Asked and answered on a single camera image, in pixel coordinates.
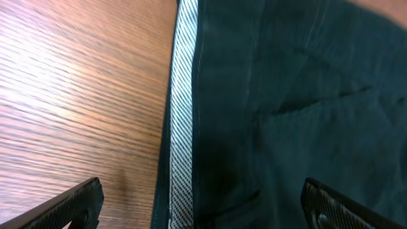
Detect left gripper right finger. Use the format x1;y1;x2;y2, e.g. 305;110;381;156
300;178;406;229

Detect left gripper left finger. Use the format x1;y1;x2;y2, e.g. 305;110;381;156
1;177;104;229

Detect black shorts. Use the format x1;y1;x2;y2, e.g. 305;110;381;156
151;0;406;228

